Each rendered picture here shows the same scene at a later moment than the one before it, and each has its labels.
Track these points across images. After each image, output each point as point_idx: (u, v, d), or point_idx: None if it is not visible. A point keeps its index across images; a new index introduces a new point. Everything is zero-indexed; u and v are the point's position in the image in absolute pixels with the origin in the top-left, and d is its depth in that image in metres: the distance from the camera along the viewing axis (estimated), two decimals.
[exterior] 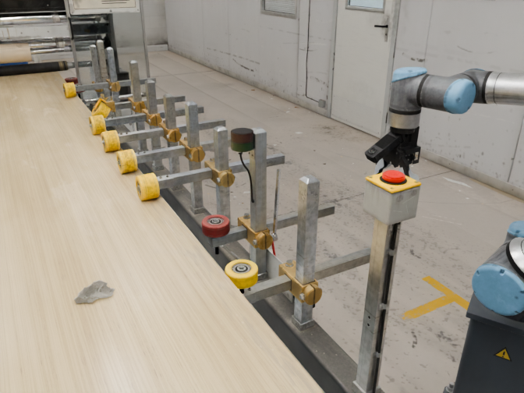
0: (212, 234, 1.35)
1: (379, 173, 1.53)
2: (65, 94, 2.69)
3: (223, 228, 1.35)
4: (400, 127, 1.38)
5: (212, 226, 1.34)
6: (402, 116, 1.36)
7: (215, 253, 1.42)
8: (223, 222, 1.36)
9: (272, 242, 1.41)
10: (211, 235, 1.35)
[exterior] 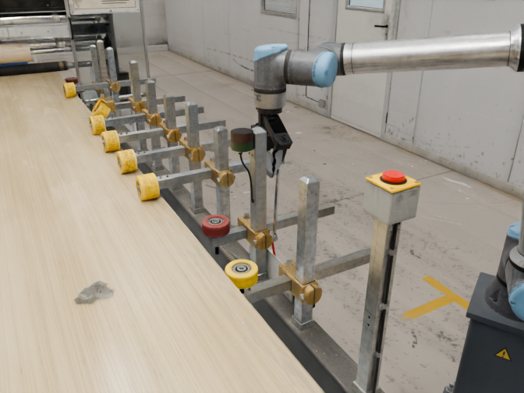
0: (212, 234, 1.35)
1: (270, 168, 1.42)
2: (65, 94, 2.69)
3: (223, 228, 1.35)
4: (285, 105, 1.34)
5: (212, 226, 1.34)
6: (285, 93, 1.33)
7: (215, 253, 1.42)
8: (223, 222, 1.36)
9: (272, 242, 1.41)
10: (211, 235, 1.35)
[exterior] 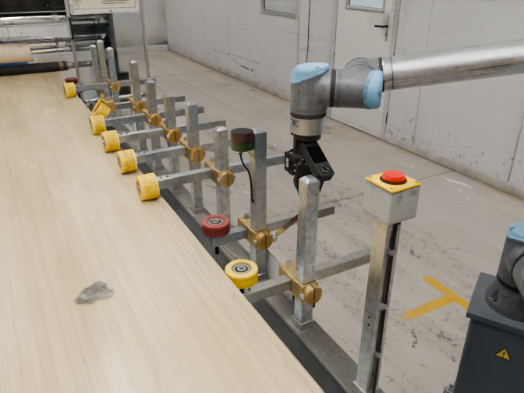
0: (212, 234, 1.35)
1: None
2: (65, 94, 2.69)
3: (223, 228, 1.35)
4: (324, 131, 1.20)
5: (212, 226, 1.34)
6: (325, 118, 1.19)
7: (215, 253, 1.42)
8: (223, 222, 1.36)
9: None
10: (211, 235, 1.35)
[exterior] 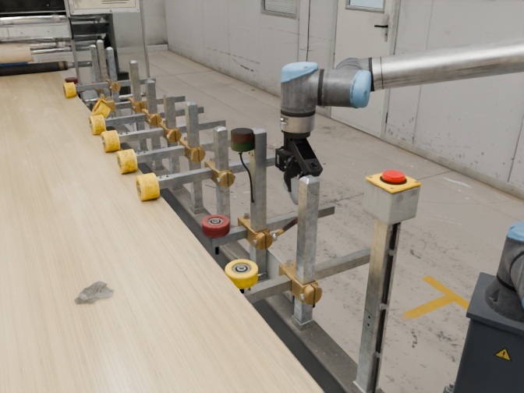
0: (212, 234, 1.35)
1: (295, 194, 1.32)
2: (65, 94, 2.69)
3: (223, 228, 1.35)
4: (313, 128, 1.24)
5: (212, 226, 1.34)
6: (314, 115, 1.22)
7: (215, 253, 1.42)
8: (223, 222, 1.36)
9: None
10: (211, 235, 1.35)
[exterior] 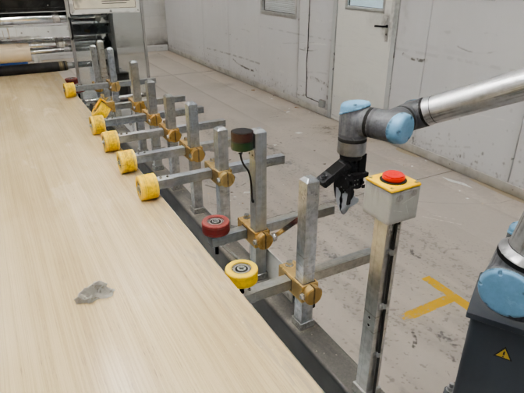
0: (212, 234, 1.35)
1: (341, 204, 1.61)
2: (65, 94, 2.69)
3: (223, 228, 1.35)
4: (347, 155, 1.49)
5: (212, 226, 1.34)
6: (348, 146, 1.47)
7: (215, 253, 1.42)
8: (223, 222, 1.36)
9: None
10: (211, 235, 1.35)
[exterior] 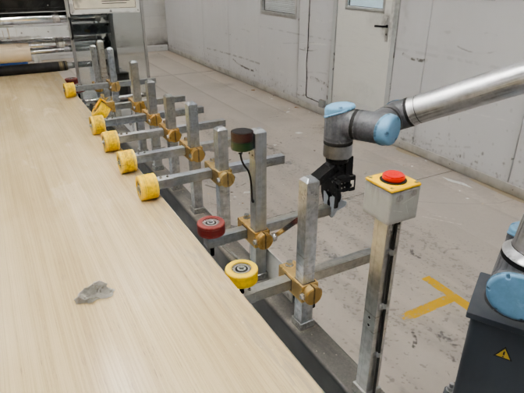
0: (207, 235, 1.34)
1: None
2: (65, 94, 2.69)
3: (218, 230, 1.35)
4: (333, 158, 1.47)
5: (207, 228, 1.34)
6: (334, 149, 1.45)
7: (210, 255, 1.41)
8: (218, 224, 1.36)
9: None
10: (207, 236, 1.34)
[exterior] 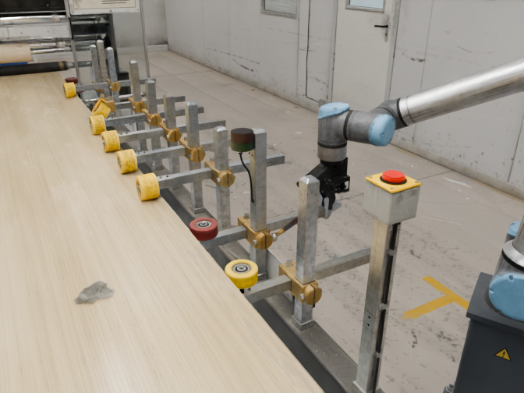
0: (200, 237, 1.33)
1: None
2: (65, 94, 2.69)
3: (211, 231, 1.34)
4: (327, 160, 1.46)
5: (200, 229, 1.33)
6: (328, 150, 1.44)
7: None
8: (211, 225, 1.35)
9: None
10: (199, 238, 1.33)
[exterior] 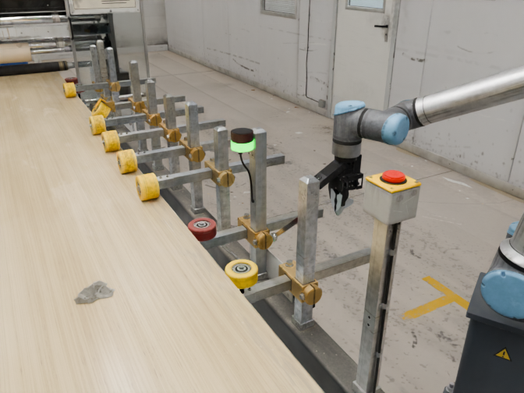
0: (198, 238, 1.33)
1: (337, 206, 1.60)
2: (65, 94, 2.69)
3: (209, 232, 1.33)
4: (341, 157, 1.48)
5: (198, 230, 1.33)
6: (343, 146, 1.46)
7: None
8: (210, 226, 1.35)
9: None
10: (197, 238, 1.33)
